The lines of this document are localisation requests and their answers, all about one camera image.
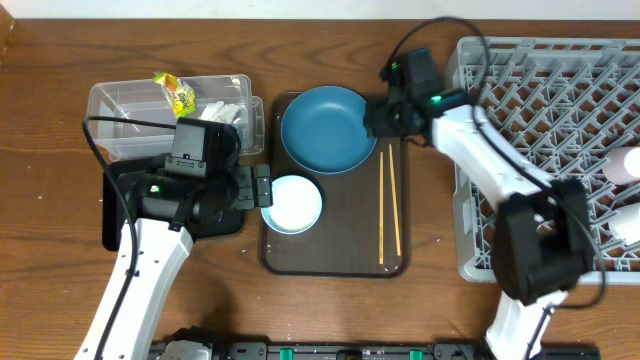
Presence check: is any light blue rice bowl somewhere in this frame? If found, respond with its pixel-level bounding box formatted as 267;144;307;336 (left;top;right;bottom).
261;175;322;235

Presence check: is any blue plate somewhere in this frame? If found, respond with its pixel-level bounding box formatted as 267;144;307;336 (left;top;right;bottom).
280;86;376;174

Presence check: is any white tissue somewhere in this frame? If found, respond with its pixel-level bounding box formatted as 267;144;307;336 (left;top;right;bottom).
199;101;241;124

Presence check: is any yellow snack wrapper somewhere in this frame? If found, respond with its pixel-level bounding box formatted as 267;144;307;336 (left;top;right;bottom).
153;72;196;118

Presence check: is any pink cup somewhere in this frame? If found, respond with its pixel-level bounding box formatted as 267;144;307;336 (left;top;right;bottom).
603;147;640;185

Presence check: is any white cup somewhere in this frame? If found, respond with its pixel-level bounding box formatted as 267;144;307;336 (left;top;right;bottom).
608;203;640;245

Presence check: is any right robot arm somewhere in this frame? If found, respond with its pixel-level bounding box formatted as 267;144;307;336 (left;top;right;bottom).
364;48;595;359

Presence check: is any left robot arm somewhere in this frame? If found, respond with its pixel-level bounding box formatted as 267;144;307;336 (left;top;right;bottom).
76;118;273;359

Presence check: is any grey dishwasher rack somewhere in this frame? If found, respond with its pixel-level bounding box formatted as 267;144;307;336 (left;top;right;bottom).
480;37;639;285

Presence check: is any right wooden chopstick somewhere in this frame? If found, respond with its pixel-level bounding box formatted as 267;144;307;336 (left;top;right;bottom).
388;144;402;256

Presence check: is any clear plastic bin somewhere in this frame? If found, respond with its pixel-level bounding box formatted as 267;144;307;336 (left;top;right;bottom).
88;74;265;161

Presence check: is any brown serving tray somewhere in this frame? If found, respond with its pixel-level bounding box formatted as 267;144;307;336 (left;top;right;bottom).
259;92;411;278

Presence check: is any black tray bin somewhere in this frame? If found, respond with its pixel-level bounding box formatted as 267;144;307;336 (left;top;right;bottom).
102;155;245;251

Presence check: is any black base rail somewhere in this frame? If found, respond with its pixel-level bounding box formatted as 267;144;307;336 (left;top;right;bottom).
149;327;601;360

